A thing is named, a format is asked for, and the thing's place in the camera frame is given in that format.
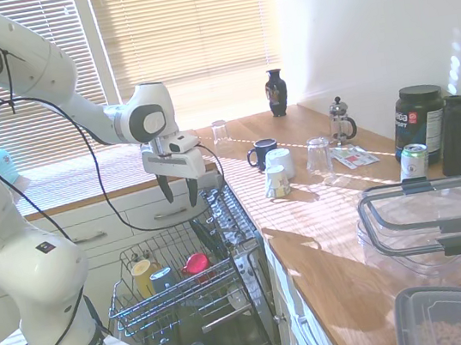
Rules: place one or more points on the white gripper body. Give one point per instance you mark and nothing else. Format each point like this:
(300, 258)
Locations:
(177, 165)

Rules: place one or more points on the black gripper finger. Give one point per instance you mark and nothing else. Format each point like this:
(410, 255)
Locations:
(193, 191)
(166, 188)

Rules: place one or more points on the grey blue mug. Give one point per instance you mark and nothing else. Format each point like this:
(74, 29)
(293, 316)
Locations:
(162, 279)

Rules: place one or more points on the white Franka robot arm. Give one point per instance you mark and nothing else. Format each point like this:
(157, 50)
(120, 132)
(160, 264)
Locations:
(24, 69)

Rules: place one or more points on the open built-in dishwasher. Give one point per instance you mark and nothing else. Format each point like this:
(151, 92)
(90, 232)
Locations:
(234, 224)

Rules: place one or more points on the red mug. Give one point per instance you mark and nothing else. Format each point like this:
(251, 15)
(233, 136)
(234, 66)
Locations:
(194, 264)

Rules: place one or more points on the dark blue printed mug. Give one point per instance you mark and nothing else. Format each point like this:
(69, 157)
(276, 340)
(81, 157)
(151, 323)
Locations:
(261, 152)

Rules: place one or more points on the white cup with print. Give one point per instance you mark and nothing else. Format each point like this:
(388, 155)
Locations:
(277, 183)

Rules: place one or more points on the yellow ceramic mug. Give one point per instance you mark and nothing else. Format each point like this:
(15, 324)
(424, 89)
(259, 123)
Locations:
(143, 276)

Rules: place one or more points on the plain white cup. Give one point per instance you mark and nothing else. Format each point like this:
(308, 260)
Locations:
(281, 162)

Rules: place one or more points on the black dish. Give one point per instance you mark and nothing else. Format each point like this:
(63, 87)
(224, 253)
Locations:
(208, 238)

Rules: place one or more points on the small clear drinking glass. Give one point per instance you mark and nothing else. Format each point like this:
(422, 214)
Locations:
(220, 132)

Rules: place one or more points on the white dish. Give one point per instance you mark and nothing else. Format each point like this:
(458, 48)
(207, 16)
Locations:
(234, 297)

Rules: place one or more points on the dark blue painted vase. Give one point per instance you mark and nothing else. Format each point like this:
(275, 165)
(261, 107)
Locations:
(277, 94)

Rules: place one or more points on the large clear glass tumbler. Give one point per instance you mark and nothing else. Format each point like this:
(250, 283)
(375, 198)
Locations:
(319, 157)

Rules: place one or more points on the beige window blind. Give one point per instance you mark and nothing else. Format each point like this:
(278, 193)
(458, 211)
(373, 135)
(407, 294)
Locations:
(55, 16)
(191, 26)

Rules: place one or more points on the round metal cabinet knob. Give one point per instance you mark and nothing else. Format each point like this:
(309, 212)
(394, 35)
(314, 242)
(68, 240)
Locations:
(279, 318)

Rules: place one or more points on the glass French press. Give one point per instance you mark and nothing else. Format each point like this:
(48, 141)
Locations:
(341, 125)

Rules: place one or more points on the teal cap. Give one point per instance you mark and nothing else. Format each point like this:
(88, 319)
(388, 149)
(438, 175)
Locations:
(4, 167)

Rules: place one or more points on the paper sachet packets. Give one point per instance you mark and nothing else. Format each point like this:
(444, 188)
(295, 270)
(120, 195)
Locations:
(354, 157)

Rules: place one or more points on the clear lid with grey clips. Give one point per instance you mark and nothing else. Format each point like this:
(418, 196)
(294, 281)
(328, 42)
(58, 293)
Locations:
(375, 213)

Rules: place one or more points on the clear plastic storage container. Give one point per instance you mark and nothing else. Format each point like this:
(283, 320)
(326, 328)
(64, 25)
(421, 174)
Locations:
(399, 255)

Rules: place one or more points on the white green drink can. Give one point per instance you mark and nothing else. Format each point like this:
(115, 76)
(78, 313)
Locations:
(414, 162)

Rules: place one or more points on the black protein powder tub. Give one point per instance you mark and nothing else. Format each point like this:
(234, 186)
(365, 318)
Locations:
(420, 122)

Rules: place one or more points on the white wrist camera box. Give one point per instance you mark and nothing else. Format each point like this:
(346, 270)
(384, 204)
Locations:
(182, 142)

